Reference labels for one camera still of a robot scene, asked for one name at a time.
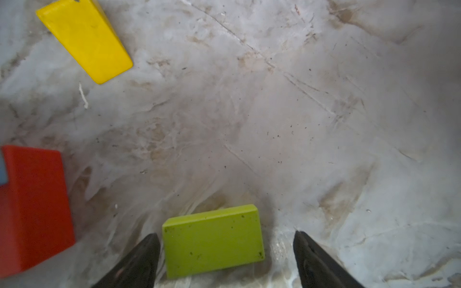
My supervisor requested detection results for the light blue rectangular block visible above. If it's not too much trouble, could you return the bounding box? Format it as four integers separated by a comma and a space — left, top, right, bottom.
0, 151, 8, 186

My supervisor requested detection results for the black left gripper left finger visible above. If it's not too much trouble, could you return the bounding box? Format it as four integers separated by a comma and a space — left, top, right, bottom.
92, 234, 160, 288

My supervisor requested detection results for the yellow triangular wood block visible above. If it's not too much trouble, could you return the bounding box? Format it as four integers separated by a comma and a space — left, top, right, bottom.
36, 0, 133, 84

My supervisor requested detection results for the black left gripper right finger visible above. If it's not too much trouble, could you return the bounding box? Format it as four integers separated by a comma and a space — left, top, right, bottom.
293, 230, 363, 288

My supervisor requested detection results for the lime green rectangular block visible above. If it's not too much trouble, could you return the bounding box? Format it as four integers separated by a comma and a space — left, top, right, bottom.
162, 205, 265, 279

